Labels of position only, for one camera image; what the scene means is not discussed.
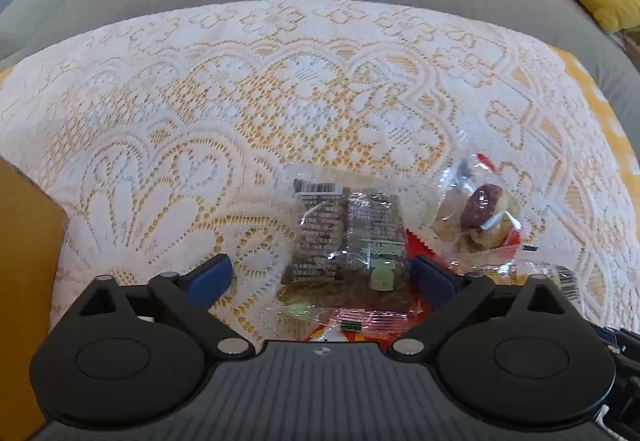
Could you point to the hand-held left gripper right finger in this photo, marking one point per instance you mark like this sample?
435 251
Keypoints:
432 278

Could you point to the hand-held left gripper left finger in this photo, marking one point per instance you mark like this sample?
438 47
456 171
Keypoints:
210 278

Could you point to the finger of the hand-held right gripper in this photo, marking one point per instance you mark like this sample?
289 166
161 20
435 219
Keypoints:
622 351

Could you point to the clear packet of yellow cake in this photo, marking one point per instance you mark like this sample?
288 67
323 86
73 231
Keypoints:
567 283

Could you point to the clear packet of brown snacks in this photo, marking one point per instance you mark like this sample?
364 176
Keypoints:
325 241

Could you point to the orange cardboard box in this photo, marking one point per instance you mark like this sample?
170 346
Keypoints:
25 271

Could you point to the clear packet with red pastry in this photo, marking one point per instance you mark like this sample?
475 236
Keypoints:
480 211

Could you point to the white lace tablecloth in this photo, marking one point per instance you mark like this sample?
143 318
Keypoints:
300 96

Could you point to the yellow checked tablecloth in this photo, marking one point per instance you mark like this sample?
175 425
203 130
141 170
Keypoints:
610 121

